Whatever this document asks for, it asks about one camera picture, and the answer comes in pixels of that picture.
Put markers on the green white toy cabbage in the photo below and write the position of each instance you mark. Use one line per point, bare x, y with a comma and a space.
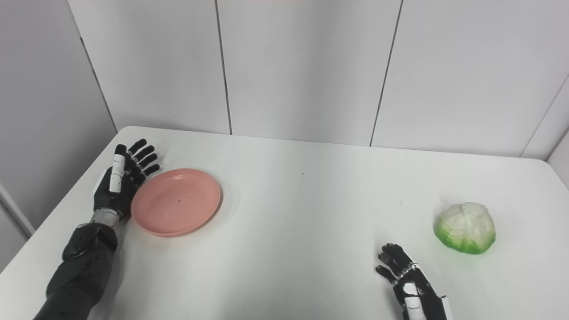
466, 227

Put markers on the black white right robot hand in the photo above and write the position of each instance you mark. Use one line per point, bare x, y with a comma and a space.
413, 293

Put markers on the pink round plate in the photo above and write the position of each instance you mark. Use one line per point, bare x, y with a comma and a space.
175, 202

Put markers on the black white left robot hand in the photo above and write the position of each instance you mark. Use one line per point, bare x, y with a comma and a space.
115, 186

